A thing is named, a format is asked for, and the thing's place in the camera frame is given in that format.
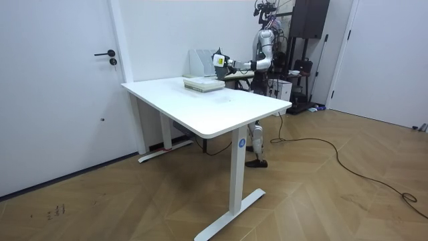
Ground white flat book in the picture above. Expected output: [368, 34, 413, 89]
[183, 76, 226, 89]

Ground white door with black handle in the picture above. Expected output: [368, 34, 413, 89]
[0, 0, 138, 198]

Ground black floor cable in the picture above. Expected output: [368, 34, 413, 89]
[269, 111, 428, 220]

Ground black bag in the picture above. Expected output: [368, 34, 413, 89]
[293, 57, 314, 74]

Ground robot legs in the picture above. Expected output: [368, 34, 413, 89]
[244, 70, 270, 169]

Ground wooden side table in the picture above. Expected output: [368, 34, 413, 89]
[223, 70, 255, 91]

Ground white standing desk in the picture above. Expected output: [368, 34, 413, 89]
[120, 76, 293, 241]

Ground pale thick book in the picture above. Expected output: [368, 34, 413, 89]
[183, 83, 226, 94]

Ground robot body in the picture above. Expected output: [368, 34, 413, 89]
[249, 0, 288, 81]

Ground white box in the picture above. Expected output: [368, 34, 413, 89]
[267, 78, 293, 116]

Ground black desk cable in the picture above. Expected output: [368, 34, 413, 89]
[193, 135, 233, 157]

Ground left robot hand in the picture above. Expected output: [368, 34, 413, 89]
[212, 52, 237, 76]

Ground plain white door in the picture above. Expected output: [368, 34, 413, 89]
[326, 0, 428, 130]

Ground white file holder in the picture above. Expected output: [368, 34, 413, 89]
[188, 48, 219, 78]

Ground black box on stand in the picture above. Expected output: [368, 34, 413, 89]
[284, 0, 331, 115]

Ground grey desk control box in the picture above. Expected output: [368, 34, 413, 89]
[172, 120, 196, 138]

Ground long thin pole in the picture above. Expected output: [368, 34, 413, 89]
[309, 33, 330, 101]

